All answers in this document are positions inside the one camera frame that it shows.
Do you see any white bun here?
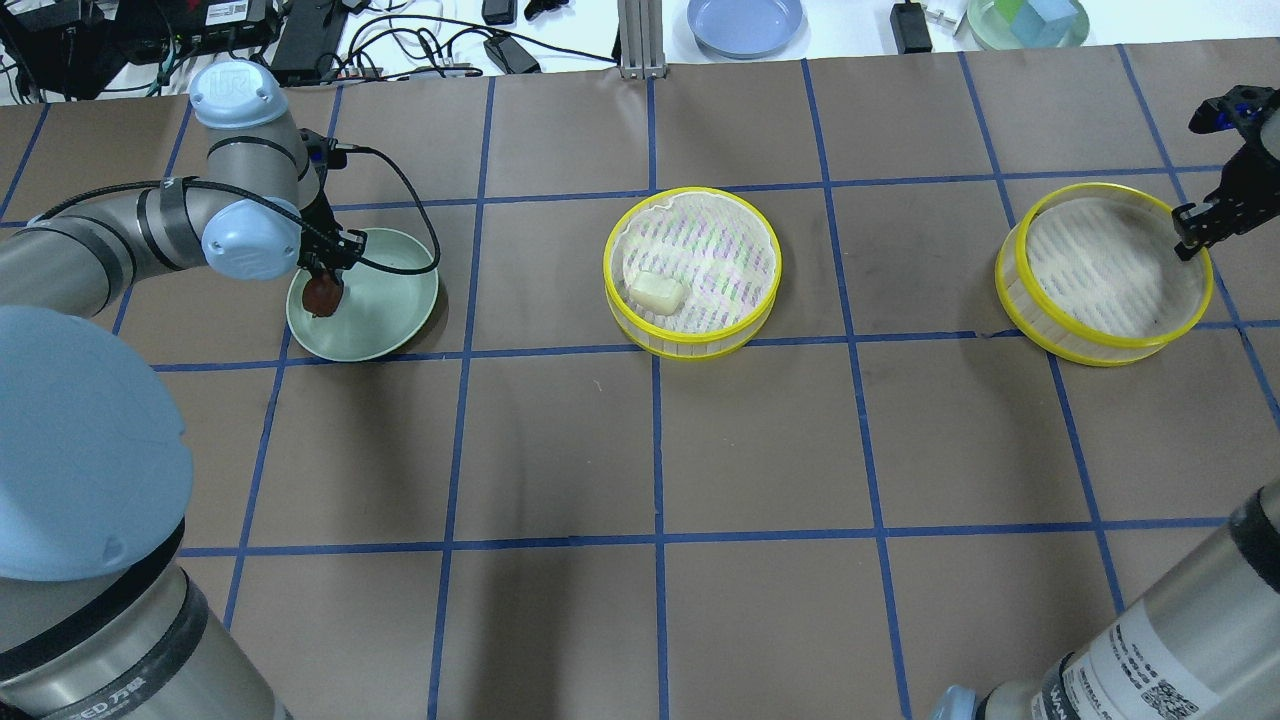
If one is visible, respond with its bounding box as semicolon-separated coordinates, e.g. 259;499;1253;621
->
625;272;689;316

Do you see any black power adapter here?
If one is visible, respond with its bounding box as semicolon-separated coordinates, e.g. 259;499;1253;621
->
483;35;541;76

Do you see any brown bun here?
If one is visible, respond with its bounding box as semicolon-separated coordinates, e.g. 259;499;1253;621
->
300;274;346;318

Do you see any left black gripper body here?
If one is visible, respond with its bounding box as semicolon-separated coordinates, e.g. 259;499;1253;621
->
298;200;367;273

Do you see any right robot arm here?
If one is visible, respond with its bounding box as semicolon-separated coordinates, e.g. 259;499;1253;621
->
932;86;1279;719

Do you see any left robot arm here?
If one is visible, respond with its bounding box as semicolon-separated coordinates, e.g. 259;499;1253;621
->
1;60;365;719

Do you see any green plate with blocks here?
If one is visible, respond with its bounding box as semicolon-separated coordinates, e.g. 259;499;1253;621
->
966;1;1091;50

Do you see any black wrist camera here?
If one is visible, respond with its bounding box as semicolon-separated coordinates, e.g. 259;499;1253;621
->
1188;85;1279;137

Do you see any yellow steamer basket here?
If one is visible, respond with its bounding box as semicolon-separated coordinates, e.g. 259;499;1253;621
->
995;182;1215;368
602;186;785;361

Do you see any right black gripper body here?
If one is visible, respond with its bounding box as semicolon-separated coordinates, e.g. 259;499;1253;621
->
1230;100;1279;234

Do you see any light green plate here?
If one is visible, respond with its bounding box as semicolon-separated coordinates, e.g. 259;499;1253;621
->
285;263;440;363

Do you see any blue plate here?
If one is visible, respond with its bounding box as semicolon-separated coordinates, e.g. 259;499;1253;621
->
685;1;806;59

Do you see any aluminium frame post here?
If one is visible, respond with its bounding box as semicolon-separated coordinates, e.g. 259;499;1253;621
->
617;0;668;79

